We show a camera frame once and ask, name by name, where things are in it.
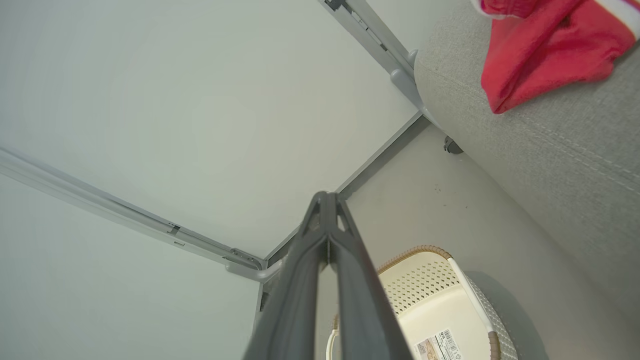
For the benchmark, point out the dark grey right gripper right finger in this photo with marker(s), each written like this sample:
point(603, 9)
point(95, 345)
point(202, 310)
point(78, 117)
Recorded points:
point(365, 310)

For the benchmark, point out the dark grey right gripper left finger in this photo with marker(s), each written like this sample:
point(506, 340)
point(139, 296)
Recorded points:
point(295, 300)

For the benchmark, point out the red garment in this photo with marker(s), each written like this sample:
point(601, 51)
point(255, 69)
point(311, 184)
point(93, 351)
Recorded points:
point(540, 50)

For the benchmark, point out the grey fabric sofa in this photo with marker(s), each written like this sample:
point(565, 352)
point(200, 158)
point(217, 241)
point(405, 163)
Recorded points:
point(550, 160)

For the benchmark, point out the cream perforated laundry basket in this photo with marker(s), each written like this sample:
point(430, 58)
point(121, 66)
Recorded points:
point(440, 305)

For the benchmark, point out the paper label sticker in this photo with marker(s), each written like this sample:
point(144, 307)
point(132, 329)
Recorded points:
point(440, 346)

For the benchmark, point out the dark caster wheel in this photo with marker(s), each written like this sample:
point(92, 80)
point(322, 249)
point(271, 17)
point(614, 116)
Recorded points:
point(452, 146)

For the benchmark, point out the grey partition foot bracket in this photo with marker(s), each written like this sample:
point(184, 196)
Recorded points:
point(407, 85)
point(250, 270)

